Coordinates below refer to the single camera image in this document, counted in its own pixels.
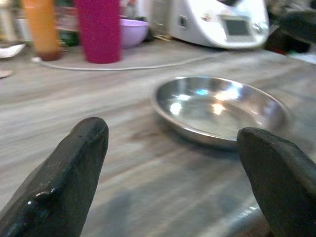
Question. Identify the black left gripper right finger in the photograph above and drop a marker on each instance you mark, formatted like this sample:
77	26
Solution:
281	177

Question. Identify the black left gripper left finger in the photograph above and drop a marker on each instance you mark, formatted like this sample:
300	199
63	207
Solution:
64	177

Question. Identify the shallow stainless steel bowl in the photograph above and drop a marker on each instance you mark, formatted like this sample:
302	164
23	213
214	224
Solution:
217	111

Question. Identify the white dish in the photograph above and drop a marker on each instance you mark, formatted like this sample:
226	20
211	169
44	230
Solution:
10	50

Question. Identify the green glass bottle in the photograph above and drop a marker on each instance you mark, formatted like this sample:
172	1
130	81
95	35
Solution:
69	37

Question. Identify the orange plastic bottle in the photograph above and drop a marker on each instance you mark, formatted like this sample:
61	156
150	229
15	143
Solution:
43	27

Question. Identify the magenta plastic cup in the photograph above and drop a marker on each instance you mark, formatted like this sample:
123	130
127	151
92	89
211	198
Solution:
100	29

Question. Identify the lilac plastic bowl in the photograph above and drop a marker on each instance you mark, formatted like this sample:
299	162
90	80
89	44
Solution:
132	32

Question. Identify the white kitchen machine with display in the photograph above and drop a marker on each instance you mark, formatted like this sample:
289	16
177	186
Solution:
217	22

